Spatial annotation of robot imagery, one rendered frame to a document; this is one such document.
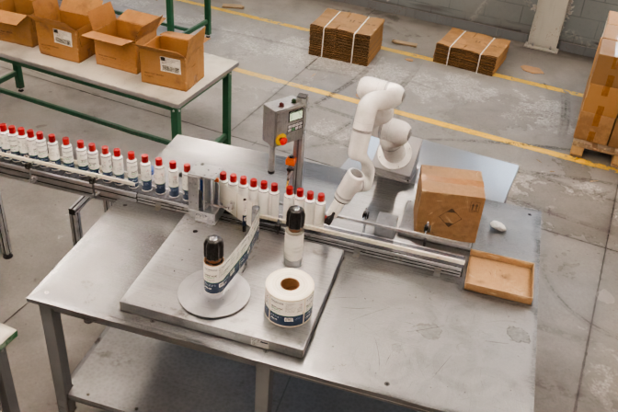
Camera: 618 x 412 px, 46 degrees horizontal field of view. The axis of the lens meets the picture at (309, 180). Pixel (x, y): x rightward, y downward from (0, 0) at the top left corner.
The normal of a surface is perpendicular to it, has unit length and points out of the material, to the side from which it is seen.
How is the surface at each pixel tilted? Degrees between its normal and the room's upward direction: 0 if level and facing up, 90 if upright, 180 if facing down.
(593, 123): 87
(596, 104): 92
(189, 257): 0
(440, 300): 0
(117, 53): 90
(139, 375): 1
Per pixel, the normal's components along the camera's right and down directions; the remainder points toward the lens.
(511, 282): 0.07, -0.83
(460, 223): -0.11, 0.54
